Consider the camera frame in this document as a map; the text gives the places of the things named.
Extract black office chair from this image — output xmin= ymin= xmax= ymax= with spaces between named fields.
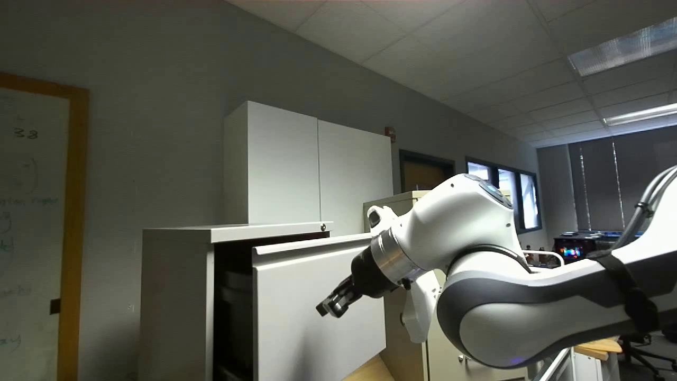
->
xmin=617 ymin=328 xmax=677 ymax=381

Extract white metal frame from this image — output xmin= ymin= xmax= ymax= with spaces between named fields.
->
xmin=535 ymin=344 xmax=578 ymax=381

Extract black strap on arm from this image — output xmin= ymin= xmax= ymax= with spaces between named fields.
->
xmin=591 ymin=247 xmax=662 ymax=339

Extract grey window blinds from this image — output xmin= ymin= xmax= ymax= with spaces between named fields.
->
xmin=565 ymin=125 xmax=677 ymax=238

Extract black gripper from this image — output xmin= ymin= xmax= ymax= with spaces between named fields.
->
xmin=314 ymin=245 xmax=399 ymax=320

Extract large ceiling light panel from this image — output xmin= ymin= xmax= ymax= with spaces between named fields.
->
xmin=565 ymin=15 xmax=677 ymax=78

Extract grey drawer cabinet body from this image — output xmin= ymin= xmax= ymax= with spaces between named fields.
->
xmin=138 ymin=220 xmax=334 ymax=381

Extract dark framed doorway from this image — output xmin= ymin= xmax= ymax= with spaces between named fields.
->
xmin=397 ymin=148 xmax=459 ymax=194

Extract dark electronics box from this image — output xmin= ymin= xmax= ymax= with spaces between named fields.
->
xmin=552 ymin=231 xmax=624 ymax=265

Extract light wooden board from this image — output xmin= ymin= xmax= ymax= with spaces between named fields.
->
xmin=343 ymin=354 xmax=397 ymax=381

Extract white wall cabinet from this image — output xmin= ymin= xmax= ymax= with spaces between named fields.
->
xmin=222 ymin=99 xmax=395 ymax=238

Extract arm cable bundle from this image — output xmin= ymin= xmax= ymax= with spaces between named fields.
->
xmin=611 ymin=162 xmax=677 ymax=250

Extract dark framed wall window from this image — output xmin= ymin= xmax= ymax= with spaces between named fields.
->
xmin=464 ymin=156 xmax=545 ymax=235

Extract wooden desk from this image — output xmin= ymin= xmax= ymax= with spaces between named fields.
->
xmin=571 ymin=336 xmax=627 ymax=363

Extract narrow ceiling light strip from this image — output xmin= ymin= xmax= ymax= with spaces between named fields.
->
xmin=600 ymin=99 xmax=677 ymax=129

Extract wooden framed whiteboard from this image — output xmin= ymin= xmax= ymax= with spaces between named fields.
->
xmin=0 ymin=69 xmax=94 ymax=381

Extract grey cabinet drawer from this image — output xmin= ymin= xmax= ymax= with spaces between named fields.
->
xmin=249 ymin=231 xmax=389 ymax=381

